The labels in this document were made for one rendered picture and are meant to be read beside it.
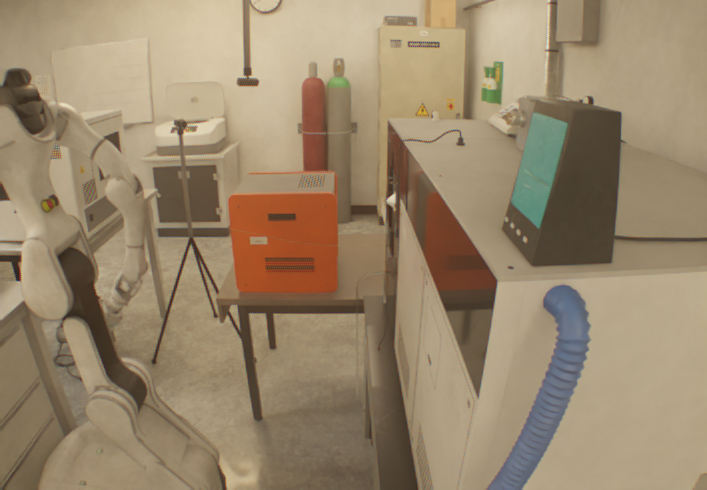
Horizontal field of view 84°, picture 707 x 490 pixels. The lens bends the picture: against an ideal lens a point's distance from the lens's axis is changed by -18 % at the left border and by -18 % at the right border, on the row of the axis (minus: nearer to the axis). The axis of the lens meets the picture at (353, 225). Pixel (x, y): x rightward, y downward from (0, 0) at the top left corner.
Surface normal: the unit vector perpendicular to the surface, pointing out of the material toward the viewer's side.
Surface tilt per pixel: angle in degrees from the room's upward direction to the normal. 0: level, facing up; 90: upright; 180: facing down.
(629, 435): 90
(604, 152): 88
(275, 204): 90
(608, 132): 88
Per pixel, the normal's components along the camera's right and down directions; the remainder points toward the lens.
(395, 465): 0.00, -0.94
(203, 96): 0.03, 0.58
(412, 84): 0.02, 0.34
